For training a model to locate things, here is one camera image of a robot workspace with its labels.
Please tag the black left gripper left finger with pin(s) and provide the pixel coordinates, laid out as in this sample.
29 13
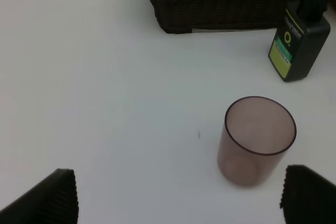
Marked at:
53 200

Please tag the translucent brown plastic cup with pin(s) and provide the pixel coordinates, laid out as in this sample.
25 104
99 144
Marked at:
256 134

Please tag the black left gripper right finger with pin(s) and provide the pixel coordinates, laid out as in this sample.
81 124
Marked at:
307 197

